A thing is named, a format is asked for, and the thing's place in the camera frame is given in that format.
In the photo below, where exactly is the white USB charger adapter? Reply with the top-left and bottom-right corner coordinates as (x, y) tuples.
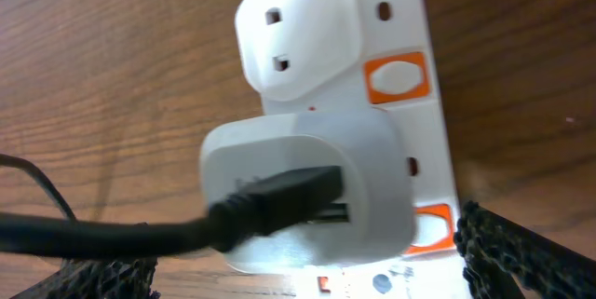
(199, 108), (416, 274)

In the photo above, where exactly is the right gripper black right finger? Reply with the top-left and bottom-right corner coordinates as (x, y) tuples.
(454, 201), (595, 299)

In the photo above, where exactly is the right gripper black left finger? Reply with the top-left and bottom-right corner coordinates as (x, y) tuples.
(11, 258), (161, 299)

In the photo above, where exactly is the black USB charging cable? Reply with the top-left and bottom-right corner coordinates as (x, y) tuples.
(0, 153), (345, 261)

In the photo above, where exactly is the white power strip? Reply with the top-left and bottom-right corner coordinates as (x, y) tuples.
(235, 0), (469, 298)

